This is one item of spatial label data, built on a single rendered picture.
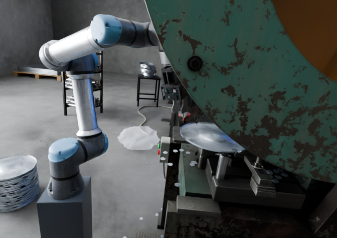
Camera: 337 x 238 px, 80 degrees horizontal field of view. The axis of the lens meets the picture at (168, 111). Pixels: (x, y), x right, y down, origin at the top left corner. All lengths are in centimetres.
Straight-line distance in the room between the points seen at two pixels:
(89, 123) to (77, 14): 727
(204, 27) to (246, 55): 7
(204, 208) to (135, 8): 721
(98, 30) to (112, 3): 719
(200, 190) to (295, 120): 49
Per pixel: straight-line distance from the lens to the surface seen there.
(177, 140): 78
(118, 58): 765
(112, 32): 58
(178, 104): 74
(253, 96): 33
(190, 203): 72
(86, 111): 99
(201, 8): 31
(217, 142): 81
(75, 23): 815
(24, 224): 166
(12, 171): 169
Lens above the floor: 112
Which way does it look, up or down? 18 degrees down
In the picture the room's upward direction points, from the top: 6 degrees clockwise
